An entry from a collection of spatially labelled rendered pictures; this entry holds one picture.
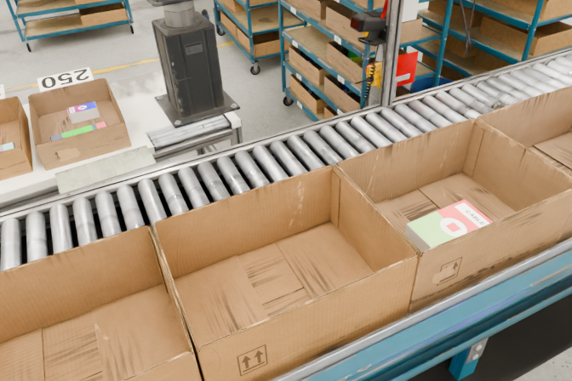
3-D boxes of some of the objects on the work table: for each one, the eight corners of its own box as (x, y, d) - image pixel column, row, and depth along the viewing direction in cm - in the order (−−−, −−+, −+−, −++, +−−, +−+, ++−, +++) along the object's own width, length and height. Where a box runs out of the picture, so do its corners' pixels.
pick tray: (112, 99, 189) (105, 76, 183) (133, 146, 162) (125, 122, 156) (37, 117, 180) (27, 94, 174) (45, 171, 152) (33, 146, 146)
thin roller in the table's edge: (226, 123, 175) (226, 119, 174) (153, 146, 165) (152, 141, 163) (225, 121, 176) (224, 116, 175) (151, 144, 166) (151, 139, 165)
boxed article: (100, 117, 177) (96, 107, 174) (72, 125, 174) (68, 114, 171) (97, 111, 181) (94, 101, 178) (71, 118, 177) (66, 108, 175)
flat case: (50, 140, 163) (49, 136, 162) (105, 124, 170) (105, 121, 170) (57, 160, 154) (55, 156, 153) (115, 142, 161) (113, 138, 160)
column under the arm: (154, 99, 188) (135, 18, 168) (214, 82, 198) (203, 3, 178) (174, 128, 170) (156, 42, 150) (240, 109, 179) (231, 25, 159)
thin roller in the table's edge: (224, 120, 177) (224, 116, 175) (151, 143, 166) (151, 138, 165) (222, 118, 178) (221, 113, 177) (150, 140, 168) (149, 135, 167)
